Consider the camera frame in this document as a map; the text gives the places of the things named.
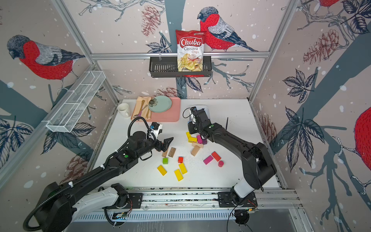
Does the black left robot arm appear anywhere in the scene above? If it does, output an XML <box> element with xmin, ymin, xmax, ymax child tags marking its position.
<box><xmin>23</xmin><ymin>122</ymin><xmax>173</xmax><ymax>232</ymax></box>

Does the yellow block front left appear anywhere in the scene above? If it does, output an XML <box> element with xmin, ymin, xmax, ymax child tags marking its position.
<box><xmin>157</xmin><ymin>165</ymin><xmax>167</xmax><ymax>176</ymax></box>

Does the white rectangular plastic bin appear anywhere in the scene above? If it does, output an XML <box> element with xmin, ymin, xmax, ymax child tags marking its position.
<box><xmin>188</xmin><ymin>105</ymin><xmax>211</xmax><ymax>122</ymax></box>

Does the white ceramic mug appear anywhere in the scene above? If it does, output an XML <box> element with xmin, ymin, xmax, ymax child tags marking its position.
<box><xmin>117</xmin><ymin>103</ymin><xmax>131</xmax><ymax>119</ymax></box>

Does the yellow striped block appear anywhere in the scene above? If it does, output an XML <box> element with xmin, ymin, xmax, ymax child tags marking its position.
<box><xmin>188</xmin><ymin>136</ymin><xmax>198</xmax><ymax>143</ymax></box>

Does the green floral plate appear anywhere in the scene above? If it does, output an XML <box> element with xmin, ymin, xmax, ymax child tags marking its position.
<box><xmin>149</xmin><ymin>96</ymin><xmax>173</xmax><ymax>113</ymax></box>

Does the Chuba cassava chips bag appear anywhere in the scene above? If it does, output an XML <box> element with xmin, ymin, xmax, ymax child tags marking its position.
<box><xmin>175</xmin><ymin>30</ymin><xmax>206</xmax><ymax>72</ymax></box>

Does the pink plastic tray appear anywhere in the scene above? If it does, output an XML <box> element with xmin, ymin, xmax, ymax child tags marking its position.
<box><xmin>146</xmin><ymin>97</ymin><xmax>181</xmax><ymax>122</ymax></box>

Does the black wire wall basket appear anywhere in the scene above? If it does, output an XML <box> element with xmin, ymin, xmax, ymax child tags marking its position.
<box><xmin>149</xmin><ymin>55</ymin><xmax>213</xmax><ymax>78</ymax></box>

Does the aluminium mounting rail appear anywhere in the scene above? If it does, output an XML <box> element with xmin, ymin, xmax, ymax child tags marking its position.
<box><xmin>128</xmin><ymin>188</ymin><xmax>303</xmax><ymax>211</ymax></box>

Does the pale wood block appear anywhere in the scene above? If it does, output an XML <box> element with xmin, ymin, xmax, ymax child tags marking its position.
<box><xmin>191</xmin><ymin>143</ymin><xmax>204</xmax><ymax>148</ymax></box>

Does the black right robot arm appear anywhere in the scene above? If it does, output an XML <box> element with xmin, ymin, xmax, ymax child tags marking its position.
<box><xmin>188</xmin><ymin>106</ymin><xmax>277</xmax><ymax>207</ymax></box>

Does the purple handled spoon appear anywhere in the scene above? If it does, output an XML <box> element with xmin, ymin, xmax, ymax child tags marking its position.
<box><xmin>136</xmin><ymin>100</ymin><xmax>147</xmax><ymax>118</ymax></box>

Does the yellow block front middle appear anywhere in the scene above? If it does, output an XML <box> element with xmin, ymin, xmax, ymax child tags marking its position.
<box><xmin>174</xmin><ymin>169</ymin><xmax>184</xmax><ymax>181</ymax></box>

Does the natural wood block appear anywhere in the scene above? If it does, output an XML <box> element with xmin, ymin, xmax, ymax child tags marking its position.
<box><xmin>191</xmin><ymin>146</ymin><xmax>201</xmax><ymax>157</ymax></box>

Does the yellow block front right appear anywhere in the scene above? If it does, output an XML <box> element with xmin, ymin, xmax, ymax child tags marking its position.
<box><xmin>179</xmin><ymin>163</ymin><xmax>187</xmax><ymax>174</ymax></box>

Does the red block right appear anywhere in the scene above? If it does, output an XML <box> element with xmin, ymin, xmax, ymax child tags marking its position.
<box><xmin>211</xmin><ymin>152</ymin><xmax>221</xmax><ymax>161</ymax></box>

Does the brown wood block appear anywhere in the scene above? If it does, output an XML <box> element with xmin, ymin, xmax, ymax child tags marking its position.
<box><xmin>168</xmin><ymin>148</ymin><xmax>176</xmax><ymax>158</ymax></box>

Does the magenta rectangular block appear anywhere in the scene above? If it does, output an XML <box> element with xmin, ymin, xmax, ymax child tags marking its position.
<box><xmin>203</xmin><ymin>155</ymin><xmax>214</xmax><ymax>165</ymax></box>

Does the white wire wall shelf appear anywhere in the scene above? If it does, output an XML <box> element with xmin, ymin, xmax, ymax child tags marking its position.
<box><xmin>46</xmin><ymin>71</ymin><xmax>106</xmax><ymax>132</ymax></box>

